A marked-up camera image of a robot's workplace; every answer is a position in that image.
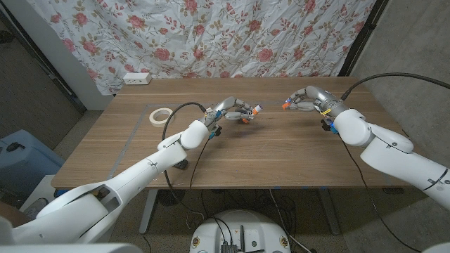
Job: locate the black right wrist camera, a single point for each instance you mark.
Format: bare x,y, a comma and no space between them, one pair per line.
328,126

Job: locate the person's bare leg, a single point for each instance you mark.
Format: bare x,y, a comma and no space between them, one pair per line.
8,212

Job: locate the black TV remote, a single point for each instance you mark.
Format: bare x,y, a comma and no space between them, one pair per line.
182,164

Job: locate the black backdrop stand pole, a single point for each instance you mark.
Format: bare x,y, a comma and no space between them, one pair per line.
362,38

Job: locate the white power strip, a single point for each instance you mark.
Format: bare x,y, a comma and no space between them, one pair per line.
137,78

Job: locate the white robot torso base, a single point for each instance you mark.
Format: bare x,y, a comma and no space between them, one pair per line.
253,225

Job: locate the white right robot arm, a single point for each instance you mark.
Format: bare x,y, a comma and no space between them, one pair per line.
386,151

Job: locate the black floor fan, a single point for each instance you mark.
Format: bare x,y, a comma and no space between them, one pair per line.
170,197

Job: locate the floral backdrop sheet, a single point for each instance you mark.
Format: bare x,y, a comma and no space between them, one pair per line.
211,35

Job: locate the grey table leg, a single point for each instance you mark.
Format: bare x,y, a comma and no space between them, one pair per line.
330,214

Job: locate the grey sneaker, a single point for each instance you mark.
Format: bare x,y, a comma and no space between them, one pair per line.
35,207

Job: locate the white table leg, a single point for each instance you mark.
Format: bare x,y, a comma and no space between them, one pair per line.
147,214

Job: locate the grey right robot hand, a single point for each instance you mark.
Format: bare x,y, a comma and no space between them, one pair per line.
318,98

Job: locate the orange glue stick cap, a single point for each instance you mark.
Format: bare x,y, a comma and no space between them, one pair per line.
285,105

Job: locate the blue plastic bin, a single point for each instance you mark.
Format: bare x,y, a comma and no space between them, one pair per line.
28,158

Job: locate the orange and white glue stick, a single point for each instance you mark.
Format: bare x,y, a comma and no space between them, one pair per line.
256,110

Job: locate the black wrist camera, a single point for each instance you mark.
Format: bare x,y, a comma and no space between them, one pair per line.
328,126
215,133

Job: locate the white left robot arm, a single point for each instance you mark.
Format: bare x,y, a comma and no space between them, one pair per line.
165,154

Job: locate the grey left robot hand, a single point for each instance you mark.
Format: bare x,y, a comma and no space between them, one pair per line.
228,105

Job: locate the beige masking tape roll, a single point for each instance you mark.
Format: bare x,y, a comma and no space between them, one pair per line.
152,118

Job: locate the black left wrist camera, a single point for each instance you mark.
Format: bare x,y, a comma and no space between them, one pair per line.
215,133

